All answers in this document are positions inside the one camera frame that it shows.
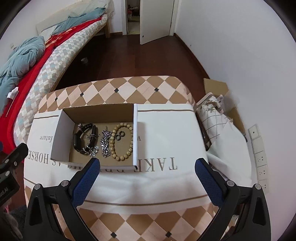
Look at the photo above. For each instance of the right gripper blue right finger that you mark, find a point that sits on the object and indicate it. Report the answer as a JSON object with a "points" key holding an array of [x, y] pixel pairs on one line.
{"points": [[242, 211]]}

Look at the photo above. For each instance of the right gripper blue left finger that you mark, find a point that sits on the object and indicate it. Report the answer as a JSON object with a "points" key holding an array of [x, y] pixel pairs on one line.
{"points": [[41, 222]]}

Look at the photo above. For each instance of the black fitness band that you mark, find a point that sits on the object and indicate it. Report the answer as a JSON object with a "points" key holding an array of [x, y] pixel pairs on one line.
{"points": [[85, 139]]}

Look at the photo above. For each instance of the red bed sheet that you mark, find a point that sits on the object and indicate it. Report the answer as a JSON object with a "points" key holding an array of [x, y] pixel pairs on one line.
{"points": [[31, 71]]}

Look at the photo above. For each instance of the white plastic bag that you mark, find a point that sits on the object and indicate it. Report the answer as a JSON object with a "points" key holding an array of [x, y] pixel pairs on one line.
{"points": [[229, 154]]}

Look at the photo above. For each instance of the black stick on bed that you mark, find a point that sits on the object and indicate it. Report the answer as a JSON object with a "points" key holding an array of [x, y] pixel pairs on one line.
{"points": [[8, 107]]}

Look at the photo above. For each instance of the white paper tag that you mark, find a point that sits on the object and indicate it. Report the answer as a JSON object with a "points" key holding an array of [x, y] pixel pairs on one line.
{"points": [[12, 94]]}

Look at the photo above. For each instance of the white cardboard box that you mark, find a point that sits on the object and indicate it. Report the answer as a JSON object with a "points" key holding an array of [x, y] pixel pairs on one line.
{"points": [[107, 132]]}

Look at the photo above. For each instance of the checkered bed cover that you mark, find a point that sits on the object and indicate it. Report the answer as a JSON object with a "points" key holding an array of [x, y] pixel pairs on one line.
{"points": [[68, 46]]}

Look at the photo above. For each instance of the folded white patterned cloth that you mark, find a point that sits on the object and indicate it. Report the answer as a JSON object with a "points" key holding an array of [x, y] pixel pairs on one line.
{"points": [[211, 118]]}

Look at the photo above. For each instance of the blue quilt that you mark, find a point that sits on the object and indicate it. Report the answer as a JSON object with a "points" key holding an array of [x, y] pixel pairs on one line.
{"points": [[26, 55]]}

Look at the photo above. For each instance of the brown cardboard box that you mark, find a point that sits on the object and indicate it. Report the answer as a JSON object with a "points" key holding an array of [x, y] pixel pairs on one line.
{"points": [[227, 99]]}

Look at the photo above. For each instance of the white door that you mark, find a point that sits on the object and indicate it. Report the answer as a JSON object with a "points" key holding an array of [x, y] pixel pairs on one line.
{"points": [[155, 19]]}

